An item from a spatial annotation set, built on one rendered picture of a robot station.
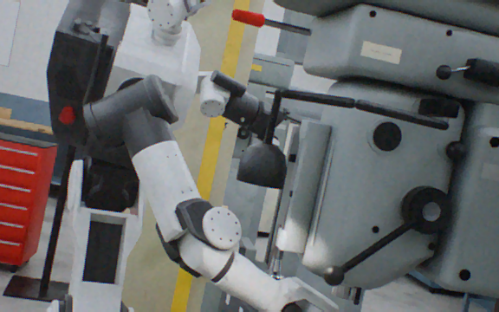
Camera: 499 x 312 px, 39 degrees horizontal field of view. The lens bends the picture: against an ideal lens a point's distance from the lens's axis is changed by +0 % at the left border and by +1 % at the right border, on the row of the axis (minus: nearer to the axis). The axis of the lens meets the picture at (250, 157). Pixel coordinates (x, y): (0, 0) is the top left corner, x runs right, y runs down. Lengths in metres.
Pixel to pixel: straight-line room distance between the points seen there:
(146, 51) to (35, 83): 8.71
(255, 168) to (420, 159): 0.26
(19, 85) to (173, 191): 8.95
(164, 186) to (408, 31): 0.50
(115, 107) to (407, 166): 0.54
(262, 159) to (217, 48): 1.86
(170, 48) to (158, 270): 1.56
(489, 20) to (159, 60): 0.65
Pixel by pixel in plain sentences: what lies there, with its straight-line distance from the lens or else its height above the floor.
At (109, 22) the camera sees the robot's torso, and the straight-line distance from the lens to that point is 1.51.
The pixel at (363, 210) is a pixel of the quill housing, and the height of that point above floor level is 1.44.
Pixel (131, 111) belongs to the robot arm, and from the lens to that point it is 1.31.
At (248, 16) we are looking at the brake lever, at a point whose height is 1.70.
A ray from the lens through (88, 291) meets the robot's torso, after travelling 1.63.
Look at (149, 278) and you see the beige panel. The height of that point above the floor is 0.82.
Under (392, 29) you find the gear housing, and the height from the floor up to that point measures 1.70.
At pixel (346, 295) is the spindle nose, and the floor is 1.29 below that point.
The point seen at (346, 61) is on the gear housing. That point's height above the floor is 1.64.
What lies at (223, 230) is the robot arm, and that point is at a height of 1.33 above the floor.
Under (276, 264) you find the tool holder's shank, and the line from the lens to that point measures 1.60.
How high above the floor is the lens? 1.53
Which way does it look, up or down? 3 degrees down
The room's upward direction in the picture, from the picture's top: 12 degrees clockwise
